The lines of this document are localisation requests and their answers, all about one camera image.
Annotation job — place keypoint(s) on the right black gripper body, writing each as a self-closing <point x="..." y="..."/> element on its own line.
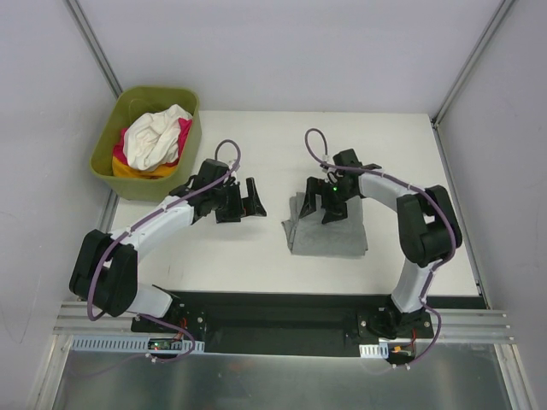
<point x="324" y="198"/>

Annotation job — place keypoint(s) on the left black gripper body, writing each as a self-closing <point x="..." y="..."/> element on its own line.
<point x="233" y="203"/>

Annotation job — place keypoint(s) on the grey t shirt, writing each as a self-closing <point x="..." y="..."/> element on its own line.
<point x="309" y="237"/>

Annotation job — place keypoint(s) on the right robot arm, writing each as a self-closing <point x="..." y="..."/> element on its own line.
<point x="428" y="231"/>

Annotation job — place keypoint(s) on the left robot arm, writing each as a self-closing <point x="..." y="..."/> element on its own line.
<point x="106" y="269"/>

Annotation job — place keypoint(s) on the green plastic bin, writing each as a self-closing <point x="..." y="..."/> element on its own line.
<point x="130" y="105"/>

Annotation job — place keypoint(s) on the white t shirt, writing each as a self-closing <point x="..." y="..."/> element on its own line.
<point x="157" y="123"/>

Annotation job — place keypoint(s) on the yellow t shirt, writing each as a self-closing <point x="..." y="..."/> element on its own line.
<point x="122" y="170"/>

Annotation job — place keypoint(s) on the pink t shirt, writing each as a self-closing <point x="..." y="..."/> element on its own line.
<point x="119" y="149"/>

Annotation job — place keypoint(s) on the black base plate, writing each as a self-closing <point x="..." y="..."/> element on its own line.
<point x="293" y="324"/>

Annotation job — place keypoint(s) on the right slotted cable duct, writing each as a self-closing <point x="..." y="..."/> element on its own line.
<point x="374" y="351"/>

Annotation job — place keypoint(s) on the slotted cable duct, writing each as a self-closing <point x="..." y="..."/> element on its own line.
<point x="152" y="345"/>
<point x="374" y="351"/>

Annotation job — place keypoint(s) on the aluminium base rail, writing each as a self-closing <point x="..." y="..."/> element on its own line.
<point x="72" y="319"/>

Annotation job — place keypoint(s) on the left slotted cable duct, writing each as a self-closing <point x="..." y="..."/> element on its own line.
<point x="152" y="345"/>

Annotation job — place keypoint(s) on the left aluminium frame post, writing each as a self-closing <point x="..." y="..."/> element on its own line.
<point x="87" y="32"/>

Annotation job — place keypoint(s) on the aluminium frame post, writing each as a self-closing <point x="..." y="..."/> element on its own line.
<point x="87" y="32"/>
<point x="491" y="29"/>

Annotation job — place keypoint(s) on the right aluminium frame post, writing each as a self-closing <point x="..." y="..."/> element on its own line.
<point x="491" y="29"/>

